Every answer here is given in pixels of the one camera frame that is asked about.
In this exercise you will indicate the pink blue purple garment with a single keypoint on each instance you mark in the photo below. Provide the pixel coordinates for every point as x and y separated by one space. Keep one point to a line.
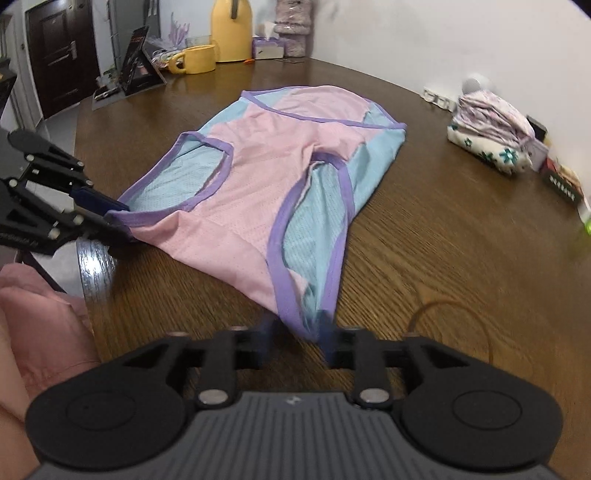
258 147

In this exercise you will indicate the folded green flower cloth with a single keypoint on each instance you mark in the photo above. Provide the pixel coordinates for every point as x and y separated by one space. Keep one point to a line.
480 150

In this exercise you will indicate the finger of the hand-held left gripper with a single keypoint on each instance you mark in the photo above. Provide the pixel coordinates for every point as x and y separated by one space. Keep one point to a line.
99 201
111 230

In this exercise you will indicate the green spray bottle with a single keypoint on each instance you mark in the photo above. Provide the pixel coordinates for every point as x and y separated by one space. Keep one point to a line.
587 226

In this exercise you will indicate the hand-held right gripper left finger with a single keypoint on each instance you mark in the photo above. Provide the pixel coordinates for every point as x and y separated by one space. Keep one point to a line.
270 339

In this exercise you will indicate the dark brown door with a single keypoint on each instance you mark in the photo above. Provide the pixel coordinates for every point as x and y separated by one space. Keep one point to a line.
60 55

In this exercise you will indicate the red and green box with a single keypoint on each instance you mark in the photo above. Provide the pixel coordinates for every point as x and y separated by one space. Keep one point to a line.
561 184

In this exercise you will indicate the black picture stand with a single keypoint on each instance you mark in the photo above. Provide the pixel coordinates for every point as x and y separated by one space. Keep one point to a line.
134 60

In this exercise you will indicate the black box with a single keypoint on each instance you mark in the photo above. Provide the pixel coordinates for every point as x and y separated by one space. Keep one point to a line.
538 127

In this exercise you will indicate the folded pink floral cloth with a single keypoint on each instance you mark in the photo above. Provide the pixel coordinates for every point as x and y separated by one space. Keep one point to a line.
489 115

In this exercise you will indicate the white robot speaker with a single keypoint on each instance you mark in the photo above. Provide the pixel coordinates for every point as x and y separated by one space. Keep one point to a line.
473 84

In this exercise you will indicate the purple coral ornament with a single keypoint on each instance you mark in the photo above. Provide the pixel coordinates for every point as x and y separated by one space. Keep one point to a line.
178 30

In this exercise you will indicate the clear glass cup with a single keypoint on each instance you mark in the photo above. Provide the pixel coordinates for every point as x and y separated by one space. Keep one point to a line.
196 40

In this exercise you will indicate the dark coaster mat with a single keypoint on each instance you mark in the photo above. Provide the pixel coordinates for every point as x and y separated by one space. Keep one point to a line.
294 60

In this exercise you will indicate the person's pink clothing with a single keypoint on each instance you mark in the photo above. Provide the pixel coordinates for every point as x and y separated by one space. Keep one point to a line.
41 323

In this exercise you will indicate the pink textured vase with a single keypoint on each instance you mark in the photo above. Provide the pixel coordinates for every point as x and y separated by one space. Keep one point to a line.
295 32

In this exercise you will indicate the small floral jar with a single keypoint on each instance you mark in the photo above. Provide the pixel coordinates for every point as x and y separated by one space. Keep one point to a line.
542 154

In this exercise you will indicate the purple tissue box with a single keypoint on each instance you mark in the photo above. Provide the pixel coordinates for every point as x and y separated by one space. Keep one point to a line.
268 48

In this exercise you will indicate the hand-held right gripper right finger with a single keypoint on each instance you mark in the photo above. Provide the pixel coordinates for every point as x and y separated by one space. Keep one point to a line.
330 344

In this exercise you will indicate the yellow mug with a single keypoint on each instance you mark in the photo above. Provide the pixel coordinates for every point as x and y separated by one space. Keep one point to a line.
198 59

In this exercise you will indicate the white phone holder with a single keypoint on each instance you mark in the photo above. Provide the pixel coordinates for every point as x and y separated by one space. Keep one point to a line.
436 97

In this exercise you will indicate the yellow thermos jug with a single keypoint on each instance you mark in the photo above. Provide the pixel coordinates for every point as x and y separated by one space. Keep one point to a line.
231 32

